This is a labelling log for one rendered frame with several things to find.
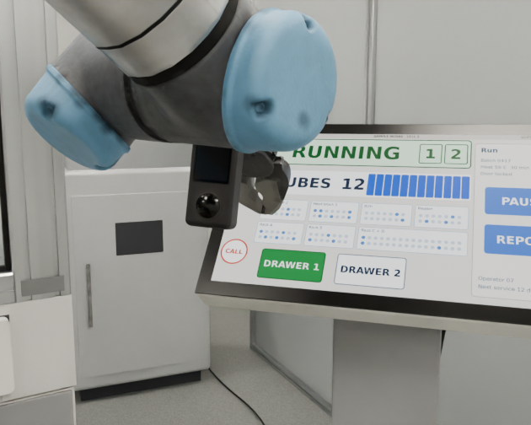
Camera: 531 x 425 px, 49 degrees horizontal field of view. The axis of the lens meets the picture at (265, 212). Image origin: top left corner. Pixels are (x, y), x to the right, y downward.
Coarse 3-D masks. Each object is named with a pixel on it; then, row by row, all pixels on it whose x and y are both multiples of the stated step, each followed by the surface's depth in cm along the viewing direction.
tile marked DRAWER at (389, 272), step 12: (336, 264) 81; (348, 264) 80; (360, 264) 80; (372, 264) 80; (384, 264) 79; (396, 264) 79; (336, 276) 80; (348, 276) 79; (360, 276) 79; (372, 276) 79; (384, 276) 78; (396, 276) 78; (396, 288) 77
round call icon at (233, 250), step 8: (224, 240) 87; (232, 240) 87; (240, 240) 86; (248, 240) 86; (224, 248) 86; (232, 248) 86; (240, 248) 86; (248, 248) 85; (224, 256) 86; (232, 256) 85; (240, 256) 85; (232, 264) 85; (240, 264) 84
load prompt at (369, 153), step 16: (320, 144) 92; (336, 144) 92; (352, 144) 91; (368, 144) 90; (384, 144) 89; (400, 144) 89; (416, 144) 88; (432, 144) 87; (448, 144) 87; (464, 144) 86; (288, 160) 92; (304, 160) 91; (320, 160) 91; (336, 160) 90; (352, 160) 89; (368, 160) 89; (384, 160) 88; (400, 160) 87; (416, 160) 87; (432, 160) 86; (448, 160) 85; (464, 160) 85
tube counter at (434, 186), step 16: (352, 176) 88; (368, 176) 87; (384, 176) 86; (400, 176) 86; (416, 176) 85; (432, 176) 84; (448, 176) 84; (464, 176) 83; (352, 192) 86; (368, 192) 86; (384, 192) 85; (400, 192) 84; (416, 192) 84; (432, 192) 83; (448, 192) 82; (464, 192) 82
